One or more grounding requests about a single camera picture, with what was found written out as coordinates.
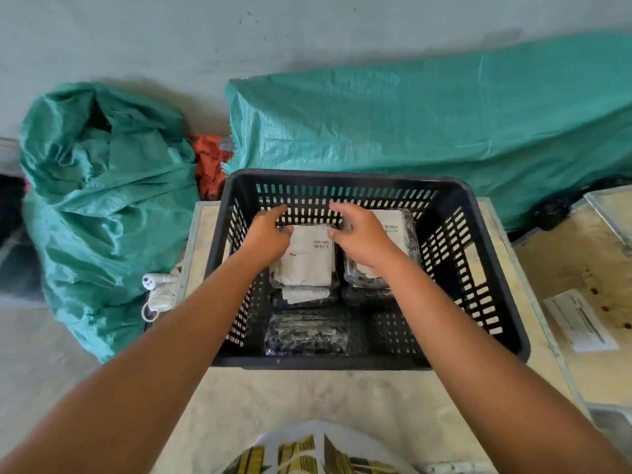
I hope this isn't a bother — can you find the person's left hand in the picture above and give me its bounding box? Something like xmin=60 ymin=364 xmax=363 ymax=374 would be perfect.
xmin=239 ymin=205 xmax=294 ymax=270

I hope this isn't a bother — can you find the person's right hand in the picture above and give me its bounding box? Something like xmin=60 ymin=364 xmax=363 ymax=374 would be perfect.
xmin=328 ymin=201 xmax=404 ymax=280

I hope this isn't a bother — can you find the clear packet with white label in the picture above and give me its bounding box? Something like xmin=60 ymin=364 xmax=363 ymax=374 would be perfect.
xmin=269 ymin=223 xmax=342 ymax=291
xmin=343 ymin=208 xmax=422 ymax=290
xmin=271 ymin=285 xmax=341 ymax=310

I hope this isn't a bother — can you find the person's right forearm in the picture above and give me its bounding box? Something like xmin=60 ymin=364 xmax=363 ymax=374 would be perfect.
xmin=369 ymin=250 xmax=632 ymax=474

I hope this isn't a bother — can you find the person's left forearm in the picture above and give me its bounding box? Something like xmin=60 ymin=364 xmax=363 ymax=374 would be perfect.
xmin=0 ymin=249 xmax=278 ymax=474

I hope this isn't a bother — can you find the clear packet of black parts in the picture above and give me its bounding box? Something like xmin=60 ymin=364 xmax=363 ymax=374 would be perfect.
xmin=263 ymin=311 xmax=353 ymax=357
xmin=341 ymin=285 xmax=397 ymax=309

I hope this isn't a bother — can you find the orange cloth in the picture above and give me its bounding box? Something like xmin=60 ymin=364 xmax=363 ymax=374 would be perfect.
xmin=190 ymin=134 xmax=233 ymax=202

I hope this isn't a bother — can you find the black plastic slotted crate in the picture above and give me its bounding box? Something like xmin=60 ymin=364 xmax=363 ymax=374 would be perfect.
xmin=205 ymin=168 xmax=532 ymax=371

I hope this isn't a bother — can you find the green woven tarpaulin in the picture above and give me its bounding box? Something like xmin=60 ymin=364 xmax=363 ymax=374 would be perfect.
xmin=223 ymin=31 xmax=632 ymax=233

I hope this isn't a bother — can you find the green woven sack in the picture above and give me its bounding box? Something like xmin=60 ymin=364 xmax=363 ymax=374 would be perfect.
xmin=19 ymin=82 xmax=201 ymax=364

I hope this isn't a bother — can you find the white yellow patterned shirt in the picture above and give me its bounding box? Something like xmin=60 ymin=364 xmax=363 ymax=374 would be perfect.
xmin=212 ymin=420 xmax=421 ymax=474

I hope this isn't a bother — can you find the wooden crate with metal edges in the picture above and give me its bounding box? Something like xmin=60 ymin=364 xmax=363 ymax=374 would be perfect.
xmin=511 ymin=185 xmax=632 ymax=411

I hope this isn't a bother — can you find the white paper label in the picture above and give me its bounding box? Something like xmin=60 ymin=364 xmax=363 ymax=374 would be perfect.
xmin=543 ymin=289 xmax=620 ymax=354

